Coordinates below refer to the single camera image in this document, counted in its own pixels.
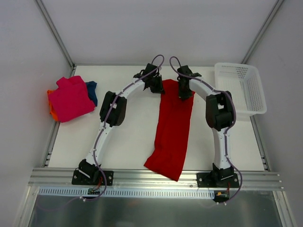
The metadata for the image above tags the red t shirt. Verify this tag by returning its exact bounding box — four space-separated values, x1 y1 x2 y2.
144 79 194 182

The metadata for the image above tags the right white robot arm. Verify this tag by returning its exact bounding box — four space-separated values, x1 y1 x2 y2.
176 65 236 187

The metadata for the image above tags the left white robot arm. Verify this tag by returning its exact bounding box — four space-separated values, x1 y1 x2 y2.
78 63 164 184

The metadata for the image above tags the white plastic basket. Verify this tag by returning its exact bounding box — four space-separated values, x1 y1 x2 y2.
214 62 267 119

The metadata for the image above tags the blue folded t shirt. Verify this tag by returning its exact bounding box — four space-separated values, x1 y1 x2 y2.
85 81 98 106

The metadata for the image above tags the pink folded t shirt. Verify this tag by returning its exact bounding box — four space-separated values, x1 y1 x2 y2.
49 76 96 122

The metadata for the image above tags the orange folded t shirt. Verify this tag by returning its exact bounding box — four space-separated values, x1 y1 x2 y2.
47 90 59 122

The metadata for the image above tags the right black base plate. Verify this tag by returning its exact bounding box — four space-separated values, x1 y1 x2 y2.
196 172 240 188

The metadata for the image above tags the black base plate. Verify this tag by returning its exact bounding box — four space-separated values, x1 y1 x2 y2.
71 169 114 186
196 172 240 188

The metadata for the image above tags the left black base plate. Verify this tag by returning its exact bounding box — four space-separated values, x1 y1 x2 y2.
71 169 114 186

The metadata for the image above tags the aluminium mounting rail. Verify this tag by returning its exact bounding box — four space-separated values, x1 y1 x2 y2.
28 168 285 191

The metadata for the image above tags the white slotted cable duct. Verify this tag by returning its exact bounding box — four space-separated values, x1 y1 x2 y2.
38 187 214 199

